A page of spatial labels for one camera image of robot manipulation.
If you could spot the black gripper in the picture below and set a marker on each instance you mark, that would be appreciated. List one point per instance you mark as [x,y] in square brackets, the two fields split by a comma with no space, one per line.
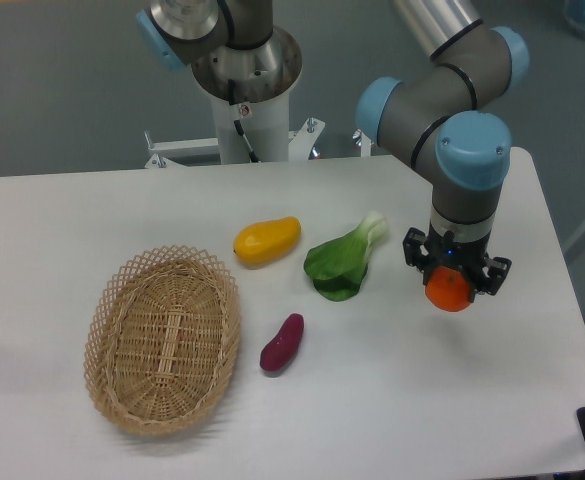
[426,253]

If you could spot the orange fruit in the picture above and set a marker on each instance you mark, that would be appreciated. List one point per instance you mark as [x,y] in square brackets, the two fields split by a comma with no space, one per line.
[448,290]

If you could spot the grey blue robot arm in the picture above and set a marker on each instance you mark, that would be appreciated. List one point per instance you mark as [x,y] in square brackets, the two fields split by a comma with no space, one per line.
[437,126]

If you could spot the green bok choy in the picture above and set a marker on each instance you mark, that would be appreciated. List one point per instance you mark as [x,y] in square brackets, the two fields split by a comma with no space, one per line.
[338,267]

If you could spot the yellow mango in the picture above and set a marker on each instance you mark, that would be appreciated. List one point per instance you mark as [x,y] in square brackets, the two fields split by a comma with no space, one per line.
[265,241]

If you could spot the purple sweet potato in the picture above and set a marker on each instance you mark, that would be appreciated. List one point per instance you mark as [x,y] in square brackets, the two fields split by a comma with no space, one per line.
[283,347]

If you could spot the woven wicker basket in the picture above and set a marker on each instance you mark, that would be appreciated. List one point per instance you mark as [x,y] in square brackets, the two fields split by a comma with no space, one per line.
[163,341]

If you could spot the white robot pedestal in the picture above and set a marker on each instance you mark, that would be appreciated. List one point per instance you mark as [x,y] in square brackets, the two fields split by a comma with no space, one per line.
[249,95]

